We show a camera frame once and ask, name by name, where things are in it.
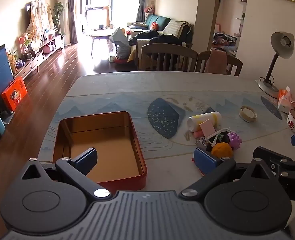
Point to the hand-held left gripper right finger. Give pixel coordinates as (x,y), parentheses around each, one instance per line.
(205,161)

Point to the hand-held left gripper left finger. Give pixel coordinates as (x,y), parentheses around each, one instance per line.
(86,160)

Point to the orange fuzzy ball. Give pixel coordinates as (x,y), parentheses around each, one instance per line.
(222,150)

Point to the red tin box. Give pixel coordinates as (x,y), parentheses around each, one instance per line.
(112,150)

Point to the pink eraser block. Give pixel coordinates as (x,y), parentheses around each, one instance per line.
(207,128)

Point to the purple spiky ball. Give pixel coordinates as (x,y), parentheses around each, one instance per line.
(233,141)

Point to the beige jar lid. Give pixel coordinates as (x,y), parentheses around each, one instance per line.
(248,114)

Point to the white curved plastic piece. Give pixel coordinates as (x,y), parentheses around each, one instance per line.
(213,140)

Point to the white cylindrical bottle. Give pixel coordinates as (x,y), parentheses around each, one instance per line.
(207,118)

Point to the orange tissue pack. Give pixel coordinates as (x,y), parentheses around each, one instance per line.
(285,102)

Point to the wooden dining chair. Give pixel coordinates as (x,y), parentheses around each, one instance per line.
(235,66)
(167,57)

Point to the orange gift box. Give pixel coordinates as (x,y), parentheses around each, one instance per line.
(13,93)

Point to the grey desk lamp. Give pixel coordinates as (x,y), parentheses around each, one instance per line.
(282,45)

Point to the pink cloth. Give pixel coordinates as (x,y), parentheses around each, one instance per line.
(216,62)

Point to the wooden TV stand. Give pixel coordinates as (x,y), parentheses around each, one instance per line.
(37,60)

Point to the colourful bedding pile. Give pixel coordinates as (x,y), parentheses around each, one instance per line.
(223,41)

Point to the grey bag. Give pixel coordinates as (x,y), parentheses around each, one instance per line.
(120,43)

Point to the black clothing pile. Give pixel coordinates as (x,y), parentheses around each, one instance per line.
(167,39)

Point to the white coffee table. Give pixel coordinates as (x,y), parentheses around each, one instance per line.
(102,33)

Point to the plaid blanket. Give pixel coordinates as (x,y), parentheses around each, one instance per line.
(176,28)

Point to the red cushion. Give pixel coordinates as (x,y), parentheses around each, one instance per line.
(154,26)

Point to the white standing air conditioner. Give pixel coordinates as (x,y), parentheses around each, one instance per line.
(63,17)

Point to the giraffe toy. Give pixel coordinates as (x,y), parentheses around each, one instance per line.
(107,15)

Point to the teal sofa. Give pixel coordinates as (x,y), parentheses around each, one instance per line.
(160,21)

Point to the grey curtain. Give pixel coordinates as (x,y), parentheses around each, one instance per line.
(143,0)
(72,12)

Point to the floral cover cloth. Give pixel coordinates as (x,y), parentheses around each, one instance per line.
(40,17)

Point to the green potted plant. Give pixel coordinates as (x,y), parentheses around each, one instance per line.
(58,12)

